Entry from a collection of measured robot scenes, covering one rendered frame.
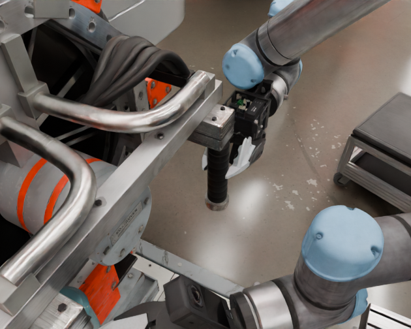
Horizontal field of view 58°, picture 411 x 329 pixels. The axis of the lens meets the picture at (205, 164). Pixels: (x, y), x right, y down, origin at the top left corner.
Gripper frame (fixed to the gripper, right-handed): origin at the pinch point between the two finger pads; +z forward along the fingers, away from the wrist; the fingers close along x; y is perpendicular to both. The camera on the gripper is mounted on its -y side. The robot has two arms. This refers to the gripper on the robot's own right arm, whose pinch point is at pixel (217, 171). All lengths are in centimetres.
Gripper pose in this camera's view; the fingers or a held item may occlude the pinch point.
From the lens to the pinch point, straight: 62.9
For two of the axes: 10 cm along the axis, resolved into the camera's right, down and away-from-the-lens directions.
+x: 8.9, 3.3, -3.2
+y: 0.0, -7.0, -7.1
